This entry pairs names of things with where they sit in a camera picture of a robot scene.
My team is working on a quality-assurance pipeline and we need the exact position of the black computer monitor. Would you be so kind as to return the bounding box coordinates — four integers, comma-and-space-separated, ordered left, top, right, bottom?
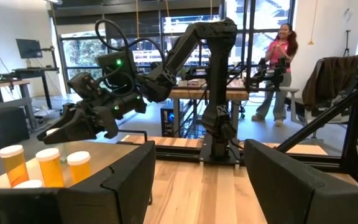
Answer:
15, 38, 44, 60

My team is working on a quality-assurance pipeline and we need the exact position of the black computer tower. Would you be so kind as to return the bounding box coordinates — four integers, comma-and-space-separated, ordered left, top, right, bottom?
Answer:
160, 102, 181, 138

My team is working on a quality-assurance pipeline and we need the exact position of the wooden workbench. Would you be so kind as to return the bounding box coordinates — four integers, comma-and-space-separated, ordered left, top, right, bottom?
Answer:
168, 88, 250, 139

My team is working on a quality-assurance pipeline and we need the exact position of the small wooden table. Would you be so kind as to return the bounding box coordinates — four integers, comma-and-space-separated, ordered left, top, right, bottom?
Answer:
0, 80, 37, 131

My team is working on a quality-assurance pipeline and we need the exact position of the person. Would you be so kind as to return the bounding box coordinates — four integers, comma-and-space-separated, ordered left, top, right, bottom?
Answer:
252, 23, 300, 127

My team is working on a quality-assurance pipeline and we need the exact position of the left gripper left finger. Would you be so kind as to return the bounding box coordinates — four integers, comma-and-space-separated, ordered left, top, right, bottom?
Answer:
0, 141, 157, 224

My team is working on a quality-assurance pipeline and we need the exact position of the brown jacket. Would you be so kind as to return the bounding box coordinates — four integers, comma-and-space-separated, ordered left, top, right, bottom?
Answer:
301, 55, 358, 110

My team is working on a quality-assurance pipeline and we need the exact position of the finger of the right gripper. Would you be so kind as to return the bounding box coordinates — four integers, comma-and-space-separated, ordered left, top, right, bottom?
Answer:
45, 103, 83, 131
37, 105, 120, 146

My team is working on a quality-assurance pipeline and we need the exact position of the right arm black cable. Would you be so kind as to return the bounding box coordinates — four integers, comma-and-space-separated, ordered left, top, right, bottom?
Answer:
94, 18, 167, 91

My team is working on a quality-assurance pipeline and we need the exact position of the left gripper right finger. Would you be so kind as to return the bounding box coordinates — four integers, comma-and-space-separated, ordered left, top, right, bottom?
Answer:
244, 139, 358, 224

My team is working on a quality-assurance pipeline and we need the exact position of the black computer box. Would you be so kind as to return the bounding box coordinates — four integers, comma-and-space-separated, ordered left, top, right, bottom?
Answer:
0, 106, 30, 151

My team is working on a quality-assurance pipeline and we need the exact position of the small orange medicine bottle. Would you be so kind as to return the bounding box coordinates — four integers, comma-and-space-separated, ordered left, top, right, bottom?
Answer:
67, 151, 92, 185
35, 147, 65, 188
0, 144, 30, 189

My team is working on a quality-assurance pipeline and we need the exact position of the black standing desk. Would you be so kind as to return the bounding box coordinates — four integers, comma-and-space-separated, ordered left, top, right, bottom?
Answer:
0, 46, 61, 110

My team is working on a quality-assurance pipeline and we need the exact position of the grey office chair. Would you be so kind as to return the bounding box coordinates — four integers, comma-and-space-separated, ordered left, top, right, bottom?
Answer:
286, 86, 354, 141

